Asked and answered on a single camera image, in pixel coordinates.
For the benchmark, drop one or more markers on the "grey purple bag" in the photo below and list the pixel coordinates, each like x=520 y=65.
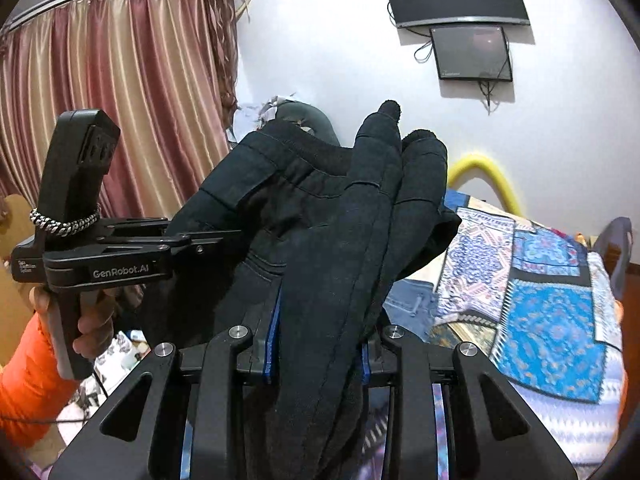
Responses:
x=614 y=245

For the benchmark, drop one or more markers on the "dark grey neck pillow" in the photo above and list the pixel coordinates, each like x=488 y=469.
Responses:
x=309 y=118

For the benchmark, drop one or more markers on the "yellow foam tube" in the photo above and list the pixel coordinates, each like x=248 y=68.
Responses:
x=489 y=169

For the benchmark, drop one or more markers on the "orange sleeve left forearm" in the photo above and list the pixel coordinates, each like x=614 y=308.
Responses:
x=32 y=392

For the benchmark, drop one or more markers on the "blue folded jeans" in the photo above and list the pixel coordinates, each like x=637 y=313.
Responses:
x=412 y=305

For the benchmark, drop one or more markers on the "pink striped curtain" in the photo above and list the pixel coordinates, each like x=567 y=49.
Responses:
x=163 y=70

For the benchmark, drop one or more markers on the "blue patchwork bedspread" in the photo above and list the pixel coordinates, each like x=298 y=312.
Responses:
x=538 y=305

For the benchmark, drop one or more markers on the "black pants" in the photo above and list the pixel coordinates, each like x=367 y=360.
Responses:
x=325 y=231

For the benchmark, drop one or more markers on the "small wall monitor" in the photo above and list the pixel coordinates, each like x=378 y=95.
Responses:
x=472 y=53

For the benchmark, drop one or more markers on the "person's left hand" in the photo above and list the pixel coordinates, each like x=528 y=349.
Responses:
x=95 y=324

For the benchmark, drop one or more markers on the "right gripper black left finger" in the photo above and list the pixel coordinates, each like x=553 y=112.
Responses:
x=180 y=413

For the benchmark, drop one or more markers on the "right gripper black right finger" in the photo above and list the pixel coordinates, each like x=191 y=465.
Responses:
x=450 y=415

